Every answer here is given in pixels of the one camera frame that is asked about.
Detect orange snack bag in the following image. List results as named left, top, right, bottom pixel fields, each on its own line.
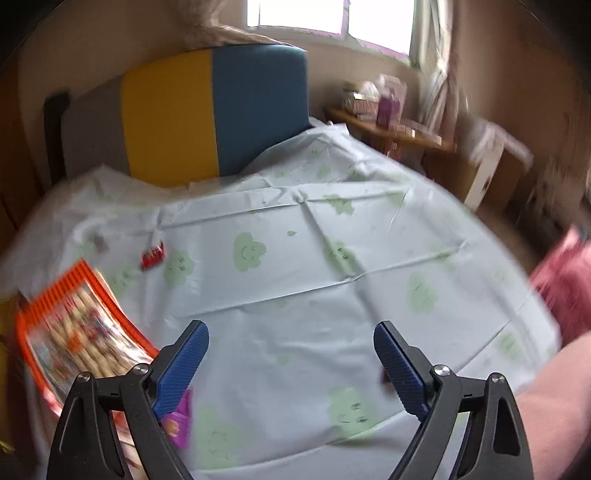
left=14, top=258, right=160, bottom=432

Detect person's forearm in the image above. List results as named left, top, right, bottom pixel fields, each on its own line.
left=517, top=334, right=590, bottom=479

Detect purple snack packet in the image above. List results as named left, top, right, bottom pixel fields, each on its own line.
left=162, top=388, right=192, bottom=449

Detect pink quilt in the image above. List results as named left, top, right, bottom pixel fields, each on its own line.
left=530, top=225, right=591, bottom=347

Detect small red candy wrapper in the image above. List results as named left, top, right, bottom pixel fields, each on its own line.
left=140, top=241, right=166, bottom=271

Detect white cloud-print tablecloth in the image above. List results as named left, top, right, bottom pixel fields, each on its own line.
left=1, top=126, right=560, bottom=479

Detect wooden side table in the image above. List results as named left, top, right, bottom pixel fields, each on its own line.
left=324, top=107, right=457, bottom=175

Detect white stool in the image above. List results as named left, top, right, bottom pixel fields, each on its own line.
left=459, top=117, right=534, bottom=211

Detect grey yellow blue headboard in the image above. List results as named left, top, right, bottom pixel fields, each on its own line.
left=59, top=44, right=310, bottom=187

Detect purple box on side table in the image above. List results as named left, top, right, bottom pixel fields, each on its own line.
left=376, top=93, right=401, bottom=130

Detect tissue box on side table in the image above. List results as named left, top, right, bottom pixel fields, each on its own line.
left=342, top=81, right=380, bottom=118

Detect floral curtain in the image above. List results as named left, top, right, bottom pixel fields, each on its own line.
left=417, top=1, right=463, bottom=142

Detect window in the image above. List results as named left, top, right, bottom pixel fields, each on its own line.
left=246, top=0, right=417, bottom=58

